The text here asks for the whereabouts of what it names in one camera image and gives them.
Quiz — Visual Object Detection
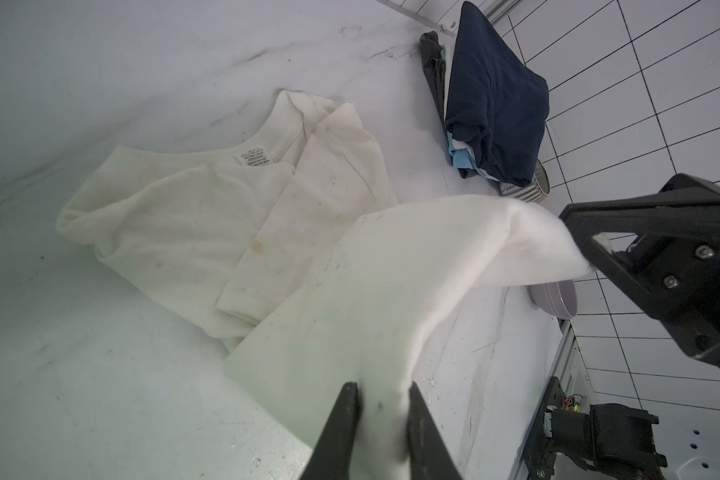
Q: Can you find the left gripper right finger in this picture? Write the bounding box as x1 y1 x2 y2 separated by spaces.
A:
406 382 462 480

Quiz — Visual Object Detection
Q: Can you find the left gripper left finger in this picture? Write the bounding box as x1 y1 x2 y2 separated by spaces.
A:
299 382 362 480

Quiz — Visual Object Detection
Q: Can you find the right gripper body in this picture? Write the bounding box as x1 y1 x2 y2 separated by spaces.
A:
560 174 720 369

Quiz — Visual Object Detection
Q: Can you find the white t shirt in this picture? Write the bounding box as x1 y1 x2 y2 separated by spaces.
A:
57 91 591 479

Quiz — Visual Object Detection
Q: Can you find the grey round dish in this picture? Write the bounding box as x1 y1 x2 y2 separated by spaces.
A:
527 280 578 320

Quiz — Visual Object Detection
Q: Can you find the ribbed white cup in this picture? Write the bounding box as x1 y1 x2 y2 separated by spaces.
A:
499 161 551 203

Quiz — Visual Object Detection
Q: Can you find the folded light blue shirt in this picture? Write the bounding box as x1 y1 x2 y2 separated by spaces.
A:
446 132 497 181

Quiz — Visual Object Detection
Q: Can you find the folded navy t shirt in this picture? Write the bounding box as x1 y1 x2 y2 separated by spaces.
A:
444 1 549 187

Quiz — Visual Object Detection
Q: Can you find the folded dark grey shirt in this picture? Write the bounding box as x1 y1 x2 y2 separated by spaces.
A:
418 31 447 123

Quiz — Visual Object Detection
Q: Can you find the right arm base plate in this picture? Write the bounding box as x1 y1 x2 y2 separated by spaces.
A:
522 377 566 480

